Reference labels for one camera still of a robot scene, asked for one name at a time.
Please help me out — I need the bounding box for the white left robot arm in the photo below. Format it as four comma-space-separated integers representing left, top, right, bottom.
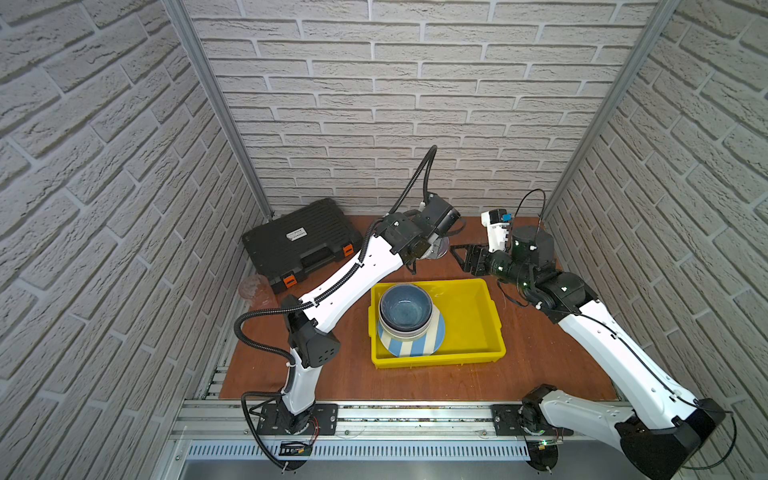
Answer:
281, 193, 460, 416

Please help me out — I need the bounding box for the pink translucent cup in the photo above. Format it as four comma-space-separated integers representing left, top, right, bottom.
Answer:
238, 274, 276, 308

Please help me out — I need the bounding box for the translucent purple bowl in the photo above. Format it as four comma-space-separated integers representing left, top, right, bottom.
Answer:
377, 319, 432, 340

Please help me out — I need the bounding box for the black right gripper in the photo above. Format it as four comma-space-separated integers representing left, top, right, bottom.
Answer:
453, 244, 535, 296

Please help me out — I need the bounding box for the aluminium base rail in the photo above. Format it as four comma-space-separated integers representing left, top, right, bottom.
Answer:
170, 400, 600, 461

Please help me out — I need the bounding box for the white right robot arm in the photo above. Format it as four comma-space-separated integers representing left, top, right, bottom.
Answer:
457, 209, 727, 479

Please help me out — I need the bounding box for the black corrugated cable conduit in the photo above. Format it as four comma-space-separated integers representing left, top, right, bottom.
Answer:
232, 145, 439, 472

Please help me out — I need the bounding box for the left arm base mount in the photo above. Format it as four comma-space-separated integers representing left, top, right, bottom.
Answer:
257, 401, 339, 436

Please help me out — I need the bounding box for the blue translucent cup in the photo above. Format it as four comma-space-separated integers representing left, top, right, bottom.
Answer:
420, 235, 450, 260

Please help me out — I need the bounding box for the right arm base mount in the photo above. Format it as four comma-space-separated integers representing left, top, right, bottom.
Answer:
490, 403, 574, 438

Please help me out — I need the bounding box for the dark blue ceramic bowl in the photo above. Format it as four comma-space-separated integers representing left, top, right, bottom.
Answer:
379, 284, 433, 326

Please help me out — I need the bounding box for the black plastic tool case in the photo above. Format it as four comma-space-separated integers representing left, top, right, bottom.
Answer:
241, 198, 363, 294

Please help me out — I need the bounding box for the yellow plastic bin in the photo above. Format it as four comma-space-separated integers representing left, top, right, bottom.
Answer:
368, 279, 506, 369

